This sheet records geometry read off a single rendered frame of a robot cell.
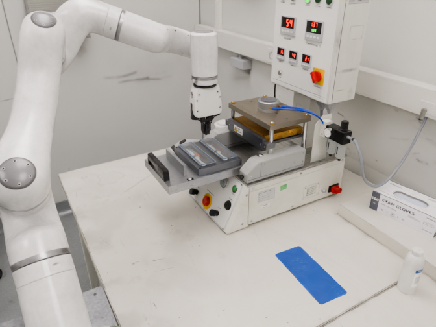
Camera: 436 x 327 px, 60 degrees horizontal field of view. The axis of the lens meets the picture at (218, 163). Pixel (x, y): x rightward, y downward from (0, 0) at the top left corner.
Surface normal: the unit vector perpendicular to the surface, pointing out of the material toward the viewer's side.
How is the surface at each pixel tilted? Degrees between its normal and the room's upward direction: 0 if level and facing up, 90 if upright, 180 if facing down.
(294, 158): 90
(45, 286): 45
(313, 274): 0
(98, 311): 0
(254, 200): 90
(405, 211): 87
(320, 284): 0
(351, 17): 90
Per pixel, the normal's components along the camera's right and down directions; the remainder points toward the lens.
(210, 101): 0.47, 0.41
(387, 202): -0.77, 0.26
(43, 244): 0.54, -0.40
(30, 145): 0.40, -0.73
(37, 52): 0.26, 0.33
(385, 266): 0.00, -0.88
